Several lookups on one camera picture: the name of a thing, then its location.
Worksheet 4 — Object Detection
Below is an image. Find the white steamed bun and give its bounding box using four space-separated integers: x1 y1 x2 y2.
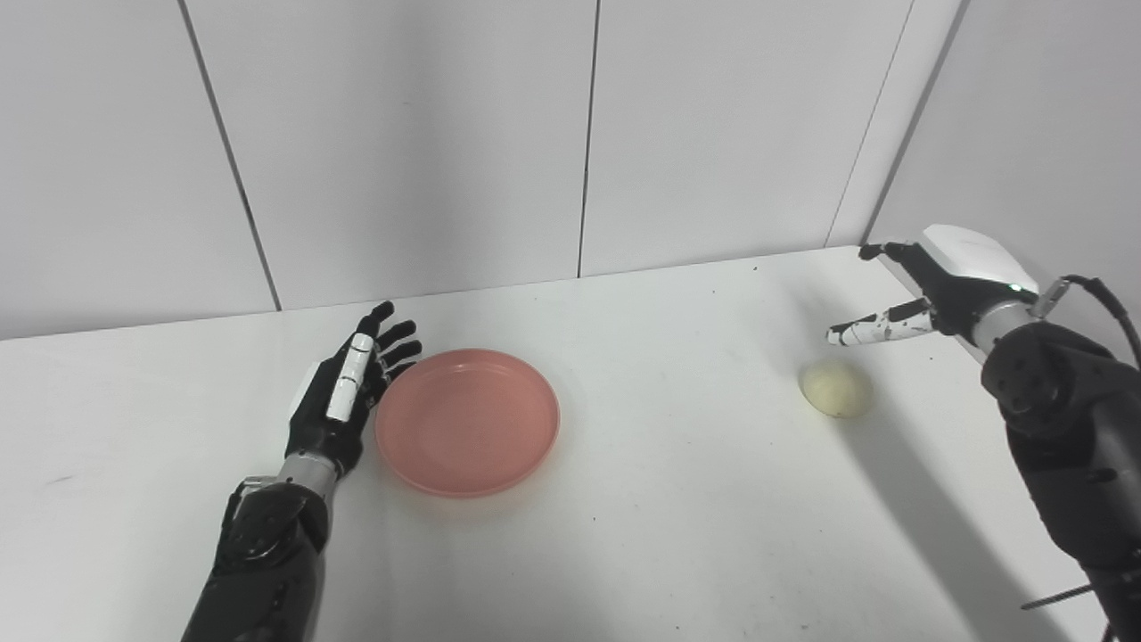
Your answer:
800 359 875 419

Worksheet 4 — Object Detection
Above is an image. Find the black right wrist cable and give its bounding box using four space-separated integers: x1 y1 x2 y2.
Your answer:
1034 275 1141 371

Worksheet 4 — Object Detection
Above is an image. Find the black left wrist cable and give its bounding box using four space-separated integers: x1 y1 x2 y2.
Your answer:
217 476 279 558

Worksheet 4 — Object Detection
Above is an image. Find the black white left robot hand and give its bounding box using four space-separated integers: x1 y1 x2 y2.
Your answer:
285 300 423 479

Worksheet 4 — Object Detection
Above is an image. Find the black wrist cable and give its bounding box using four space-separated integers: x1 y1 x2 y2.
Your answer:
1034 275 1141 371
217 476 279 558

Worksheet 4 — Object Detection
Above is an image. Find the thin black cable tie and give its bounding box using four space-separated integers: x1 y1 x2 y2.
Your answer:
1021 584 1096 612

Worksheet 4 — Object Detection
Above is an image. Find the pink round plate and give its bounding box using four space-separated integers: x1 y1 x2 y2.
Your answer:
374 349 562 498

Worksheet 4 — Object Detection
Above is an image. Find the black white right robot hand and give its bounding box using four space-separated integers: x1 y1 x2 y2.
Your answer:
826 225 1041 349

